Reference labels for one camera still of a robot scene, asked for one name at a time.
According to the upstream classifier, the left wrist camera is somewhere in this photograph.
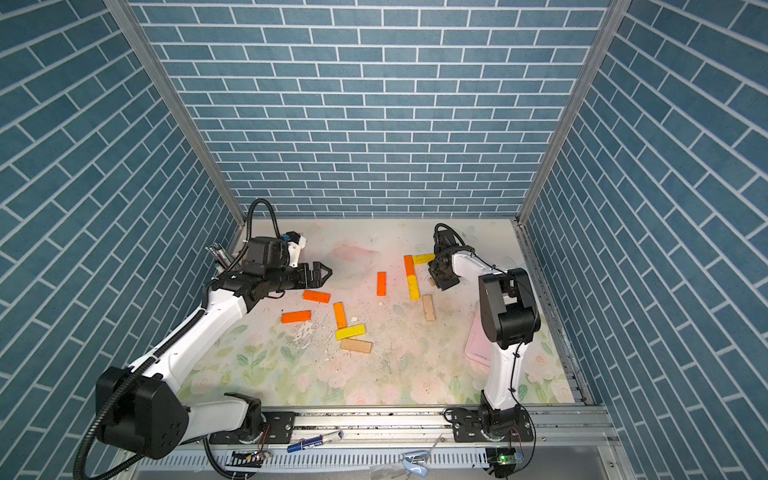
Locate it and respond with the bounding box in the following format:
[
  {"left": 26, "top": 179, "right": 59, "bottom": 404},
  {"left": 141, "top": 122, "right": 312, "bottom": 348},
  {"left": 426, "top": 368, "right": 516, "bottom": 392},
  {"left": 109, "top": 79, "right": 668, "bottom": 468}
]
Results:
[{"left": 283, "top": 231, "right": 307, "bottom": 268}]

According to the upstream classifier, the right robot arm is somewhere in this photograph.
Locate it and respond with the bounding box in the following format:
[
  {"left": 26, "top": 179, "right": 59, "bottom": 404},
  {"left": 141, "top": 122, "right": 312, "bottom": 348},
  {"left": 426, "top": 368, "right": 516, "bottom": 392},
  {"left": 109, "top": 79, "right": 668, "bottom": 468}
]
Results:
[{"left": 428, "top": 223, "right": 541, "bottom": 432}]

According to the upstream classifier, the aluminium front rail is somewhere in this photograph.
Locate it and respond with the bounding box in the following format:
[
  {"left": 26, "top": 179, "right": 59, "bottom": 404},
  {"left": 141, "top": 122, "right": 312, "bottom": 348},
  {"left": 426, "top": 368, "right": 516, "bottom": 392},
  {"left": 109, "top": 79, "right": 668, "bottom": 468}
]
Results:
[{"left": 204, "top": 404, "right": 619, "bottom": 448}]

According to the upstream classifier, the pink plastic tray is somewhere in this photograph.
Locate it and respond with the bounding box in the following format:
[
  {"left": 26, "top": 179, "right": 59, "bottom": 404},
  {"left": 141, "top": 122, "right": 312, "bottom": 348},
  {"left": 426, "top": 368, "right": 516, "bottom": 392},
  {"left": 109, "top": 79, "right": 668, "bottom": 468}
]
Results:
[{"left": 464, "top": 310, "right": 495, "bottom": 367}]

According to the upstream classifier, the orange block upper left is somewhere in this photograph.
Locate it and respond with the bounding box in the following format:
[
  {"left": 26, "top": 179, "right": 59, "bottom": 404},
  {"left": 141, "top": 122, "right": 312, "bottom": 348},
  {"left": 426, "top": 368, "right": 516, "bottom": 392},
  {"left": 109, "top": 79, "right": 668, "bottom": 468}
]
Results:
[{"left": 302, "top": 290, "right": 331, "bottom": 304}]

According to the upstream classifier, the blue screwdriver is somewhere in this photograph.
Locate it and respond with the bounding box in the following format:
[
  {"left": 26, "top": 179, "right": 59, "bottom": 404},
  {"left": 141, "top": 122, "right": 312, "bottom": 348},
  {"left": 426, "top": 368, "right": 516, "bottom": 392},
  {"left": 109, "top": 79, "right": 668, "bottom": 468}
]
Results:
[{"left": 287, "top": 430, "right": 344, "bottom": 453}]

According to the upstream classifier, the orange block lower left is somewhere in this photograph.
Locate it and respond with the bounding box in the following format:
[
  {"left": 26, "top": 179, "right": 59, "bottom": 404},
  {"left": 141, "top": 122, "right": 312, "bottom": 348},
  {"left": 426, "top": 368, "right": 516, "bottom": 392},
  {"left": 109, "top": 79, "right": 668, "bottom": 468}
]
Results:
[{"left": 281, "top": 310, "right": 312, "bottom": 324}]

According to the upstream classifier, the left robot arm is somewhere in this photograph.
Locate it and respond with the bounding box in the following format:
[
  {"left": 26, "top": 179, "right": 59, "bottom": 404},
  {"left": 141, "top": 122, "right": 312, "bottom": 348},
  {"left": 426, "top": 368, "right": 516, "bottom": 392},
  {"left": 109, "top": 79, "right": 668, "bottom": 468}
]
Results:
[{"left": 73, "top": 224, "right": 333, "bottom": 479}]

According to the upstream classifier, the amber orange block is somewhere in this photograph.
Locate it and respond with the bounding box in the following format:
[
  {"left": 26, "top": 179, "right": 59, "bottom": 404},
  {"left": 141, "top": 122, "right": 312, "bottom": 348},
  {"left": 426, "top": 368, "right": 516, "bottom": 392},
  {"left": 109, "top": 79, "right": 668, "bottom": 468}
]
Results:
[{"left": 333, "top": 302, "right": 347, "bottom": 330}]

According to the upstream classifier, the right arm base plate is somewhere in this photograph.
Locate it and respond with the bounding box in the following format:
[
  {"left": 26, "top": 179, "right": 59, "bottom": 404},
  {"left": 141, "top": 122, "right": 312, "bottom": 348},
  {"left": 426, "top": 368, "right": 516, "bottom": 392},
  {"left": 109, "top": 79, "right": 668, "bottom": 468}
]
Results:
[{"left": 443, "top": 406, "right": 535, "bottom": 443}]

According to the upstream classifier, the yellow block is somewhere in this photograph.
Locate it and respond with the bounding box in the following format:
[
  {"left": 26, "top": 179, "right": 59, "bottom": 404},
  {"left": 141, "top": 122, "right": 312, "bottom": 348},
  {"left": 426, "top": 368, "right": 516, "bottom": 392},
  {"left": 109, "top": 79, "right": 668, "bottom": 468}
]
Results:
[
  {"left": 412, "top": 254, "right": 435, "bottom": 265},
  {"left": 407, "top": 275, "right": 421, "bottom": 301},
  {"left": 335, "top": 324, "right": 366, "bottom": 341}
]

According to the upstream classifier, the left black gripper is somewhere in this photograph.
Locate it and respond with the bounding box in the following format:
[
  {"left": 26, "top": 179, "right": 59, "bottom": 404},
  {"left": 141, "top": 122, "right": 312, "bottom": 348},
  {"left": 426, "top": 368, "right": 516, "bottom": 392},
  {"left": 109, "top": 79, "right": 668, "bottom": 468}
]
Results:
[{"left": 265, "top": 260, "right": 333, "bottom": 293}]

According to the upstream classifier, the orange block centre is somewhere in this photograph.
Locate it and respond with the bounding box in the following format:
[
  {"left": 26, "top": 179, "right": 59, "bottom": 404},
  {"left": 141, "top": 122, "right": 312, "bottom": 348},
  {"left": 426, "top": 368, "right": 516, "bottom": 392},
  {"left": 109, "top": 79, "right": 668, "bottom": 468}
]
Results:
[{"left": 376, "top": 272, "right": 387, "bottom": 297}]

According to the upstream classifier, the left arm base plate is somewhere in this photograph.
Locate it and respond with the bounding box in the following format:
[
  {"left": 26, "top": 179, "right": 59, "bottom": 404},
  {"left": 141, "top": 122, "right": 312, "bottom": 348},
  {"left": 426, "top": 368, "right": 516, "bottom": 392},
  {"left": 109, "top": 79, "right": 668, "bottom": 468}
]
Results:
[{"left": 209, "top": 411, "right": 296, "bottom": 445}]

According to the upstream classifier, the orange block top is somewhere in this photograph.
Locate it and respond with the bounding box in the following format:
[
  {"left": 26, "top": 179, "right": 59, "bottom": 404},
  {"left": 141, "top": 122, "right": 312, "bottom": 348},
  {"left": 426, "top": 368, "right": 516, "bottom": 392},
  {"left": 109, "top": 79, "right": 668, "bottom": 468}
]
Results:
[{"left": 404, "top": 255, "right": 415, "bottom": 277}]

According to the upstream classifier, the green led circuit board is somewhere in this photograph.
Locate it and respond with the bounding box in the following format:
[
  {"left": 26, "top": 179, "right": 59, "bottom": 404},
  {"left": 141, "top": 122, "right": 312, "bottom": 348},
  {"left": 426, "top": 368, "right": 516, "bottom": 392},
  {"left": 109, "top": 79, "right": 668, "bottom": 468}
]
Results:
[{"left": 484, "top": 447, "right": 523, "bottom": 479}]

